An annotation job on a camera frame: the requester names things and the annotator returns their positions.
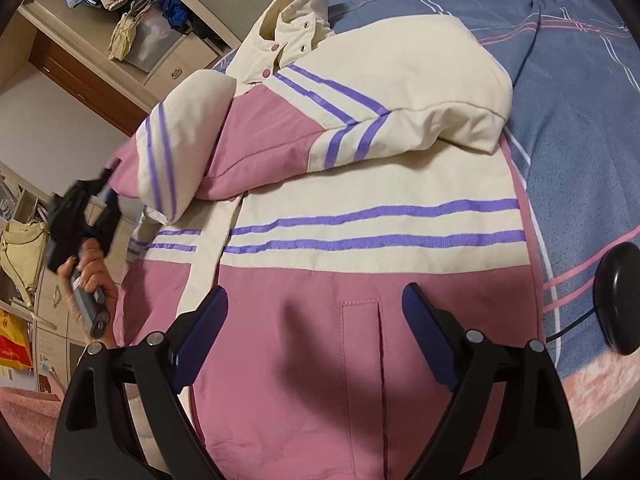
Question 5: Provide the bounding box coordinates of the blue plaid bed sheet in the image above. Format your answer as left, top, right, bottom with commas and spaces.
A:
210, 0, 640, 381

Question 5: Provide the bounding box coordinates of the white drawer cabinet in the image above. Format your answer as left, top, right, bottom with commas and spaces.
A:
30, 255, 91, 391

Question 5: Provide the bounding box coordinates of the beige cloth bag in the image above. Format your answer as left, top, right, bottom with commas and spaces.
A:
107, 10, 143, 61

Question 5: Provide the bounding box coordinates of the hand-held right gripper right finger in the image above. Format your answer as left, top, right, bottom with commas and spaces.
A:
401, 282, 582, 480

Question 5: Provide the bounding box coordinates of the black cable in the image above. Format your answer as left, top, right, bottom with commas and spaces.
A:
544, 305, 601, 345

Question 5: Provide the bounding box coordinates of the cream handbag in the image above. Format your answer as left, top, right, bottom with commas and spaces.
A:
0, 219, 51, 295

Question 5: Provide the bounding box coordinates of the pink and cream striped jacket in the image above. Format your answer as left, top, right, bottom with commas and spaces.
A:
112, 0, 547, 480

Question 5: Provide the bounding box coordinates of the person's left hand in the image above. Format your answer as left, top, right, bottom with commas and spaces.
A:
56, 238, 121, 348

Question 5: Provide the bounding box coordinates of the red and yellow bag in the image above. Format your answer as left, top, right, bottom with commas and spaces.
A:
0, 310, 33, 372

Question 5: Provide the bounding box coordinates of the pink fluffy blanket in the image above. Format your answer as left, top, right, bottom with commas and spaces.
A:
0, 385, 68, 466

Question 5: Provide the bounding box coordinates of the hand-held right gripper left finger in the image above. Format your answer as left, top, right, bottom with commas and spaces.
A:
51, 285, 230, 480

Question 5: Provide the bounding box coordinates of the black round device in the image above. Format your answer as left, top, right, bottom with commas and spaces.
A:
592, 241, 640, 356

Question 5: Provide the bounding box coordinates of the wooden wardrobe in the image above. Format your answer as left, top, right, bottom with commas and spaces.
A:
0, 0, 226, 133

